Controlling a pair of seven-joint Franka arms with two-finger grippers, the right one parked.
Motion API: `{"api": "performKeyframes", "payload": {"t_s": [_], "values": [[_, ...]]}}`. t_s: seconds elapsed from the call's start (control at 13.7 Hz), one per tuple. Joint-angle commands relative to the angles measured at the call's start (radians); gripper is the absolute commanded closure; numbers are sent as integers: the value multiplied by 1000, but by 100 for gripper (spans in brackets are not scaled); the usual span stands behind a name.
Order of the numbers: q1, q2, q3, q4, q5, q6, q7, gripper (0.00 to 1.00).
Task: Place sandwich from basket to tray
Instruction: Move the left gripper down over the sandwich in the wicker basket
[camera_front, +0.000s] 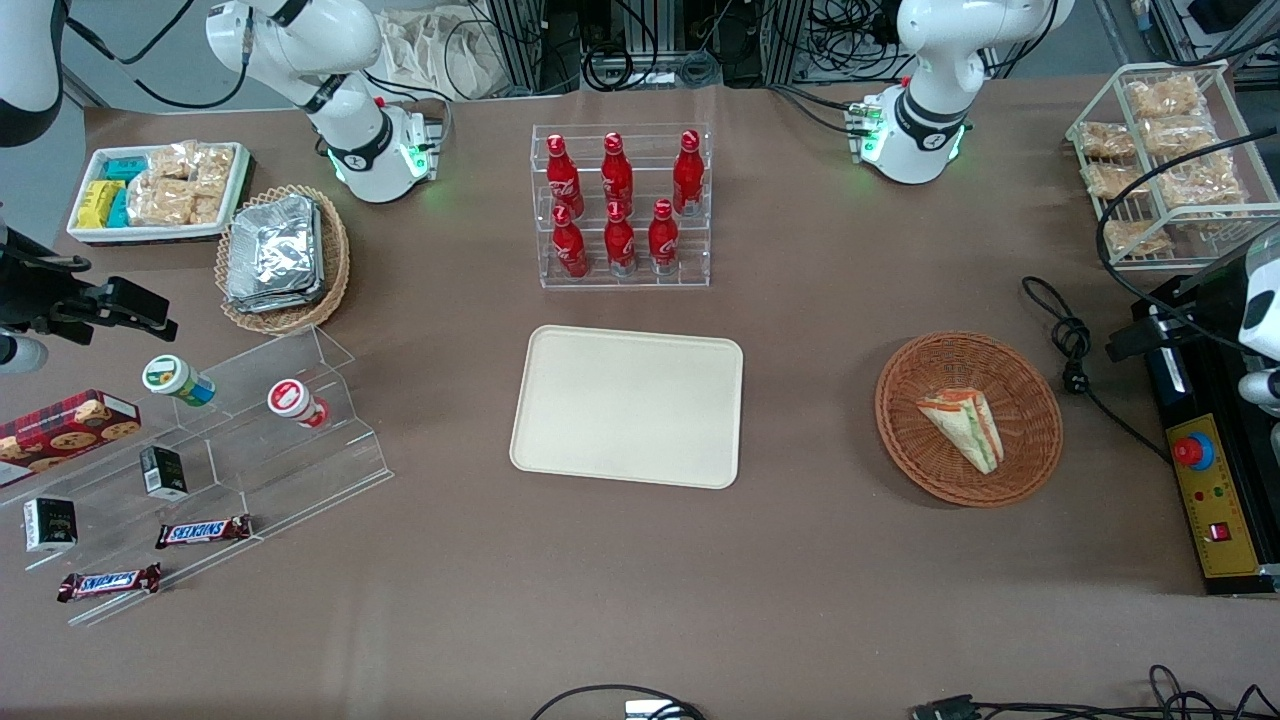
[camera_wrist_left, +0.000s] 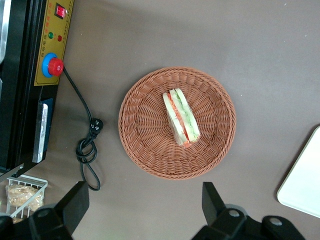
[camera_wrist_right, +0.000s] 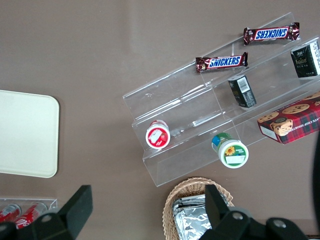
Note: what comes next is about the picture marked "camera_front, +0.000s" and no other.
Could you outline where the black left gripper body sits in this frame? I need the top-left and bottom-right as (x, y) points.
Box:
(1158, 260), (1253, 347)

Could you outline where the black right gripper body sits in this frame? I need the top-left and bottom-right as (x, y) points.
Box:
(0, 230), (103, 331)

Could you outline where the triangle sandwich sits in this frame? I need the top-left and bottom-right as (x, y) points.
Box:
(916, 388), (1005, 476)

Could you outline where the white rectangular snack tray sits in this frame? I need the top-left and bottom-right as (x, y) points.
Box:
(67, 143), (251, 246)

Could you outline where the round brown wicker basket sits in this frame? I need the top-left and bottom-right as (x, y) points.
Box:
(875, 331), (1064, 508)

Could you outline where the oval light wicker basket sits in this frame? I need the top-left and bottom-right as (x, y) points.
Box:
(215, 184), (351, 336)

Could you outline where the beige plastic tray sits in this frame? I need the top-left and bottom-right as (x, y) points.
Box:
(509, 324), (746, 491)

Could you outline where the green-lidded yogurt cup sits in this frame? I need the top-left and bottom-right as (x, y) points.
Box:
(141, 354), (216, 408)

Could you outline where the bagged fried snack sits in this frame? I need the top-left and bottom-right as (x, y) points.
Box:
(1085, 163), (1151, 200)
(1140, 115), (1217, 162)
(1103, 220), (1173, 259)
(1155, 160), (1247, 211)
(1078, 122), (1137, 161)
(1125, 75), (1207, 120)

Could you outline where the yellow snack pack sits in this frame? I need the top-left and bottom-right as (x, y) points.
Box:
(77, 180), (121, 230)

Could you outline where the red tartan cookie box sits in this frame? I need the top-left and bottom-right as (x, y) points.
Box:
(0, 389), (142, 491)

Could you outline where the silver foil packet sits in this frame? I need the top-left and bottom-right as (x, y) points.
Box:
(225, 200), (326, 313)
(228, 195), (319, 299)

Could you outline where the small black carton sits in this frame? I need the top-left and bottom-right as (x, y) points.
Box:
(139, 446), (189, 501)
(23, 497), (79, 553)

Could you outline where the black yellow control box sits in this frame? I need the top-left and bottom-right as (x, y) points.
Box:
(1140, 270), (1280, 598)

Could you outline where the red-lidded yogurt cup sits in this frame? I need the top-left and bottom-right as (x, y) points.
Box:
(267, 378), (331, 429)

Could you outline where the clear acrylic stepped stand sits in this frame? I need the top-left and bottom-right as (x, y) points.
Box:
(0, 325), (394, 628)

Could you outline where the brown Snickers bar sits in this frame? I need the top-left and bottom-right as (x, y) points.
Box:
(155, 514), (253, 550)
(57, 563), (163, 603)

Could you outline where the white cloth bag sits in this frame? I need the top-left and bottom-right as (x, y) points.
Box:
(385, 8), (511, 101)

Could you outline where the red cola bottle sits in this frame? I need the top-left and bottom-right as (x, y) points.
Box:
(546, 133), (584, 216)
(601, 132), (635, 213)
(672, 130), (705, 216)
(648, 198), (680, 274)
(552, 205), (589, 279)
(604, 200), (637, 276)

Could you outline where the clear acrylic bottle rack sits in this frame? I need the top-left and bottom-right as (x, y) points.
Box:
(530, 122), (713, 291)

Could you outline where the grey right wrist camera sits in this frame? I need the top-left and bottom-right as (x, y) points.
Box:
(0, 335), (49, 375)

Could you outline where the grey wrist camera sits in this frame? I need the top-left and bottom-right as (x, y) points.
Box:
(1238, 368), (1280, 414)
(0, 335), (49, 375)

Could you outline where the black power cable with plug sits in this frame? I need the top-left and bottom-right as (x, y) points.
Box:
(1020, 275), (1173, 466)

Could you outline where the white wire rack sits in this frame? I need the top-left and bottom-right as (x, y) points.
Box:
(1065, 62), (1280, 273)

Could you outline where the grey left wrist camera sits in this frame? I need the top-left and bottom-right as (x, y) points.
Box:
(1238, 368), (1280, 414)

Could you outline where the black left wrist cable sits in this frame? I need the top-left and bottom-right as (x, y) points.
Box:
(1096, 130), (1249, 331)

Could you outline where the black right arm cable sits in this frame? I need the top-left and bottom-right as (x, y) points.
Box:
(60, 0), (251, 111)

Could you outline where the black cable with connector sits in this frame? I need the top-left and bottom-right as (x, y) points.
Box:
(912, 664), (1280, 720)

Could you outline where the aluminium frame post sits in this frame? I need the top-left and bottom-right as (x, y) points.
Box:
(487, 0), (546, 96)
(765, 0), (813, 87)

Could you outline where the coiled black cable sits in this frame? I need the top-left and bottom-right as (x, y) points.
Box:
(583, 40), (723, 93)

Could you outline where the white adapter with black cable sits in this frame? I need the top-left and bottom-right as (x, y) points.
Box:
(530, 684), (707, 720)

